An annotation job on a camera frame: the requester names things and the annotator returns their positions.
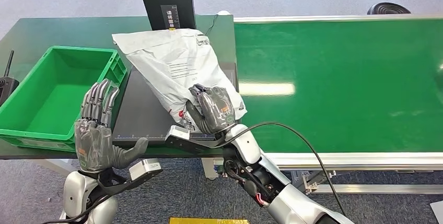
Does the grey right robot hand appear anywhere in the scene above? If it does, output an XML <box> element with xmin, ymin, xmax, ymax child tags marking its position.
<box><xmin>185</xmin><ymin>84</ymin><xmax>238</xmax><ymax>135</ymax></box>

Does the thin black scanner cable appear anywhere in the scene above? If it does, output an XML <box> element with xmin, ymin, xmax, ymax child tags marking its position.
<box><xmin>204</xmin><ymin>14</ymin><xmax>220</xmax><ymax>38</ymax></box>

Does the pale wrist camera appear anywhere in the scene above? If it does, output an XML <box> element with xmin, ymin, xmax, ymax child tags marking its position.
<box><xmin>129</xmin><ymin>158</ymin><xmax>164</xmax><ymax>182</ymax></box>
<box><xmin>165</xmin><ymin>125</ymin><xmax>192</xmax><ymax>144</ymax></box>

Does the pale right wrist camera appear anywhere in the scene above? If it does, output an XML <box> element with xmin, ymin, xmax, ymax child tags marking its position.
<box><xmin>165</xmin><ymin>125</ymin><xmax>192</xmax><ymax>144</ymax></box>

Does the grey plastic mailer package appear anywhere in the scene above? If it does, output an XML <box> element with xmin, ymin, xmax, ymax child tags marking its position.
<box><xmin>111</xmin><ymin>28</ymin><xmax>248</xmax><ymax>133</ymax></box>

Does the white paper sheet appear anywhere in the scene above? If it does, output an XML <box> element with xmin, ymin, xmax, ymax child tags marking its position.
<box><xmin>430</xmin><ymin>201</ymin><xmax>443</xmax><ymax>224</ymax></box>

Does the black scanner base plate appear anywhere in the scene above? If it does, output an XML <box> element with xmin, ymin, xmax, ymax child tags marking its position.
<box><xmin>112</xmin><ymin>62</ymin><xmax>239</xmax><ymax>148</ymax></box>

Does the black round ribbed object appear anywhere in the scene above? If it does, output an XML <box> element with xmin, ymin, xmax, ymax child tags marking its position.
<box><xmin>367</xmin><ymin>2</ymin><xmax>412</xmax><ymax>16</ymax></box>

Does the green plastic crate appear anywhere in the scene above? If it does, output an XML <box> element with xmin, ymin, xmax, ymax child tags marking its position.
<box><xmin>0</xmin><ymin>45</ymin><xmax>128</xmax><ymax>153</ymax></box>

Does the black radio with antenna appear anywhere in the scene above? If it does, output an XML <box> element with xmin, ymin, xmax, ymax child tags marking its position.
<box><xmin>0</xmin><ymin>50</ymin><xmax>20</xmax><ymax>108</ymax></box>

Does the yellow floor marker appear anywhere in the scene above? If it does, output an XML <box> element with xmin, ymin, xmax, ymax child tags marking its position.
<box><xmin>169</xmin><ymin>217</ymin><xmax>250</xmax><ymax>224</ymax></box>

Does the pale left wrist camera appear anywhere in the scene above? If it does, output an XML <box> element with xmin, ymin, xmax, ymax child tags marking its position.
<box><xmin>129</xmin><ymin>158</ymin><xmax>164</xmax><ymax>182</ymax></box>

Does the green conveyor belt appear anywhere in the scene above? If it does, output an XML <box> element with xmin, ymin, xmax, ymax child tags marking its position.
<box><xmin>201</xmin><ymin>14</ymin><xmax>443</xmax><ymax>195</ymax></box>

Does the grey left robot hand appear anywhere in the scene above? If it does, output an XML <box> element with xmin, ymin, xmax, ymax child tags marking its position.
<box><xmin>74</xmin><ymin>78</ymin><xmax>150</xmax><ymax>174</ymax></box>

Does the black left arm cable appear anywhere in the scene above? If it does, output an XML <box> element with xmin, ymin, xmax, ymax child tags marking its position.
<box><xmin>41</xmin><ymin>194</ymin><xmax>112</xmax><ymax>224</ymax></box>

